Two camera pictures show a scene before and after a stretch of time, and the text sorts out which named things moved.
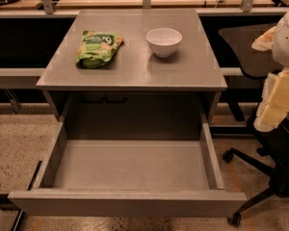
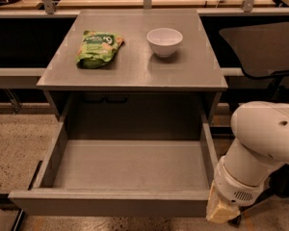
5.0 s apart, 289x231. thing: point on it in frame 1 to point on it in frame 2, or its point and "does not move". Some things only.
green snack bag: (96, 49) does not move
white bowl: (164, 40) does not move
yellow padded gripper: (287, 42) to (231, 187)
